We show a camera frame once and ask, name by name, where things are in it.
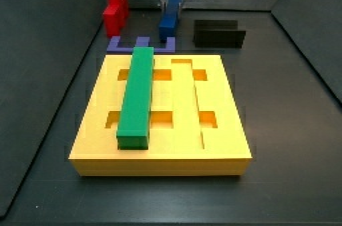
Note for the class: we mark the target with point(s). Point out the yellow slotted board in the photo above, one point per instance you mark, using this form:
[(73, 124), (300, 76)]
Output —
[(197, 136)]

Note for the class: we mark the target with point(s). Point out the red comb-shaped block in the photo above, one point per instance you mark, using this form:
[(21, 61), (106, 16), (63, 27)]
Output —
[(116, 15)]

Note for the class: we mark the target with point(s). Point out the green rectangular bar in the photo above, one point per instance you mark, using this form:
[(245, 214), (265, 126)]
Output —
[(133, 132)]

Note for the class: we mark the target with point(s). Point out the blue rectangular bar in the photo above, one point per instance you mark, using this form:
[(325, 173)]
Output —
[(170, 18)]

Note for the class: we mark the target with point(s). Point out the black angle bracket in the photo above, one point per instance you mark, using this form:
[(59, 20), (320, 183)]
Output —
[(218, 34)]

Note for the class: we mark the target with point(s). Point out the purple comb-shaped block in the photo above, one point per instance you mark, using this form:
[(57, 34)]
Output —
[(114, 48)]

